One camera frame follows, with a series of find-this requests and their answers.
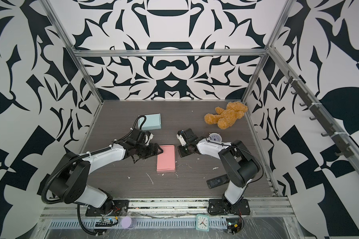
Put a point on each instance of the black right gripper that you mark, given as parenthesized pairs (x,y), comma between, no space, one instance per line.
(180,149)

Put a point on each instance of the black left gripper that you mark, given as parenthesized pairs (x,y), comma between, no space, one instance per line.
(152,152)

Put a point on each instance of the pink paper box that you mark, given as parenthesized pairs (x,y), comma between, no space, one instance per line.
(166,161)

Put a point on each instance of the light blue paper box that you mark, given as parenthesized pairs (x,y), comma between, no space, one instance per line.
(152,122)

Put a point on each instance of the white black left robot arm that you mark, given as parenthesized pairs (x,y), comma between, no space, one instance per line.
(68,182)

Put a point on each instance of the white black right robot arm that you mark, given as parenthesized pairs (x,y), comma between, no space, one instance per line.
(239,164)

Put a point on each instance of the white alarm clock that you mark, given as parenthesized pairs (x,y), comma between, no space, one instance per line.
(215,137)

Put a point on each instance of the black remote control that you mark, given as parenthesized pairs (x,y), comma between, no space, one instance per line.
(217,181)

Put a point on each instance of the brown teddy bear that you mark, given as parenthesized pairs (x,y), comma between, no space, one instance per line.
(225,118)

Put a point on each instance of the teal square clock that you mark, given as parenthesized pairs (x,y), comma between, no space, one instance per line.
(202,223)

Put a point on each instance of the purple round disc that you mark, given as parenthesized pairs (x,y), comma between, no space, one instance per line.
(127,223)

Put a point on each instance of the small electronics board left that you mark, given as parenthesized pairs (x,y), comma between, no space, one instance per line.
(107,222)

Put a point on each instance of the green circuit board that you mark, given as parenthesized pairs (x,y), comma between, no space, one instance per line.
(234,225)

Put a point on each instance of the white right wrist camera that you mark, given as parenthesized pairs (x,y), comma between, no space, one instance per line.
(181,138)

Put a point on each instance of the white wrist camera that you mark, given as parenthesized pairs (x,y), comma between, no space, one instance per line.
(181,138)
(148,137)

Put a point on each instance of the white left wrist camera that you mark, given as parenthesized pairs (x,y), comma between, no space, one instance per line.
(148,137)

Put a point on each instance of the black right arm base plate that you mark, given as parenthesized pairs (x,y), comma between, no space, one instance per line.
(223,207)

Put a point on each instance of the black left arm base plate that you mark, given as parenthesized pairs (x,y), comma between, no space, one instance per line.
(109,208)

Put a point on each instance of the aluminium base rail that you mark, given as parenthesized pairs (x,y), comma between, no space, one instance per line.
(181,207)

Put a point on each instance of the black wall hook rack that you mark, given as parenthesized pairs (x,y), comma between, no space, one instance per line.
(320,113)

